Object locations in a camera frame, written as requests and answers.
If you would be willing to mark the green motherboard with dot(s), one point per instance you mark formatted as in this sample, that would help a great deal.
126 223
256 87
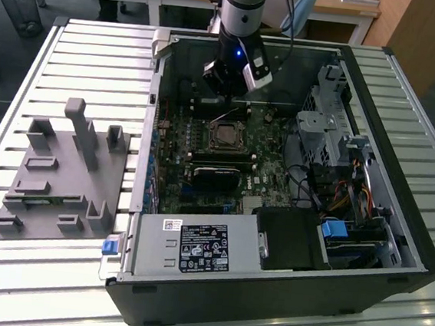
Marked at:
267 168

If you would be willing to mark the hard disk in blue carrier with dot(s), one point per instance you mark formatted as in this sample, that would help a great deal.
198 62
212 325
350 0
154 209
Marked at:
334 230

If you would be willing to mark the pale blue teach pendant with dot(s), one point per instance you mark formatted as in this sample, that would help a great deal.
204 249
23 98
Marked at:
306 4

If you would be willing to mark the silver CPU plate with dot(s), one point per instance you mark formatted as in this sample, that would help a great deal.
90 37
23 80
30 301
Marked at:
227 134

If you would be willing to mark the blue case latch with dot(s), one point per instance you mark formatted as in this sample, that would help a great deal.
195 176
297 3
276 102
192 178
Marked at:
110 247

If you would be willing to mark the silver power supply unit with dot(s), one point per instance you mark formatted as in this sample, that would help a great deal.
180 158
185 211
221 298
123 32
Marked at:
155 249

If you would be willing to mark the black PC case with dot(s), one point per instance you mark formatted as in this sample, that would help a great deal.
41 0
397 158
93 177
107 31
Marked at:
227 306

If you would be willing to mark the black graphics card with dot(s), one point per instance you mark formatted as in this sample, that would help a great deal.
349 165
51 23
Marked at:
216 180

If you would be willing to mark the grey parts rack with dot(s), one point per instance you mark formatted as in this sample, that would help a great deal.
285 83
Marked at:
62 179

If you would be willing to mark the silver drive cage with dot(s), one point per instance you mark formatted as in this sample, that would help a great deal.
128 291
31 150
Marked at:
315 132

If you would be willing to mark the wooden cabinet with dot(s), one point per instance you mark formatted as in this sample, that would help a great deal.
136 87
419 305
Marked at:
426 36

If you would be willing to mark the RAM slot black clips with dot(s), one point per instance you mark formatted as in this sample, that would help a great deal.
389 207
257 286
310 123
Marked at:
222 154
210 115
221 160

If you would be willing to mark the black mesh waste bin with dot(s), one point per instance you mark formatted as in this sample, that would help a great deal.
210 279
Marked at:
20 13

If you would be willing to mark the black plastic shroud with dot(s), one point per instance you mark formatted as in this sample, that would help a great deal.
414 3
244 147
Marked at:
287 239

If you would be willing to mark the round coin battery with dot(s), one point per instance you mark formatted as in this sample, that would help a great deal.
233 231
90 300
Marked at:
269 116

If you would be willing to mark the green RAM stick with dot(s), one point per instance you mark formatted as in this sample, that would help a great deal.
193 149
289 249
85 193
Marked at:
44 199

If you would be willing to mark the silver and black webcam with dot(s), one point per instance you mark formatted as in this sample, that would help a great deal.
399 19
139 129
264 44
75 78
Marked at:
259 72

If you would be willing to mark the CPU socket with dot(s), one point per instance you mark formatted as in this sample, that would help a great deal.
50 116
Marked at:
205 128

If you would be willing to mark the silver chipset heatsink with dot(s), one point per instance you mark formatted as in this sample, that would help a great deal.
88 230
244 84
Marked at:
252 205

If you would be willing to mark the black chair base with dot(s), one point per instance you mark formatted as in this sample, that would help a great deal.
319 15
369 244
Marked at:
107 10

